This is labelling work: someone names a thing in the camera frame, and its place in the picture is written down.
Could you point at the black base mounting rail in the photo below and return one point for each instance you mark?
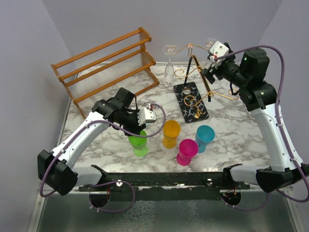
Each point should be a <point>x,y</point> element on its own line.
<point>166,186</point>

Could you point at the orange plastic goblet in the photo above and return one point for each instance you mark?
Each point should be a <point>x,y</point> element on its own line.
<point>171,131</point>

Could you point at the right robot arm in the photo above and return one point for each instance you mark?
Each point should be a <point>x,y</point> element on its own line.
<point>262,101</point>

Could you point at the blue plastic goblet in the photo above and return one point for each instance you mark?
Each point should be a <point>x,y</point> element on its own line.
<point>204,136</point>

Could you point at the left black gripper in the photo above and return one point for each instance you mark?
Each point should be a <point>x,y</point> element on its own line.
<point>136,129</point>

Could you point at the green plastic goblet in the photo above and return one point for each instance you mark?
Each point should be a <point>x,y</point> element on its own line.
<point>139,145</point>

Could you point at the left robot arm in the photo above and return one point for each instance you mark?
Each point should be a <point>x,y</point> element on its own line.
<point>55,168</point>

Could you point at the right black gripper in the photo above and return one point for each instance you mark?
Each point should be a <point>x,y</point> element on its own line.
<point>210,71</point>

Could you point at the wooden shelf rack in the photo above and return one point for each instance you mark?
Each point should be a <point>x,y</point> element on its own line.
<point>92,71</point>

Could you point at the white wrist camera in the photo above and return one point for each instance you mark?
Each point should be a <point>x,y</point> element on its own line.
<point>146,115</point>
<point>216,50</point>

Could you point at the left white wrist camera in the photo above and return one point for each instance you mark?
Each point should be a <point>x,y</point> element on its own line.
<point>146,115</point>

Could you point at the pink plastic goblet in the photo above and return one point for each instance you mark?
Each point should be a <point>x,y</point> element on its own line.
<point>188,148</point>

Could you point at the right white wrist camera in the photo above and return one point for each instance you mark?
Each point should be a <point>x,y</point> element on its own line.
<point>216,50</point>

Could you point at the gold wire glass rack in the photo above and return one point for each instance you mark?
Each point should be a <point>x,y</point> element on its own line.
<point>189,99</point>

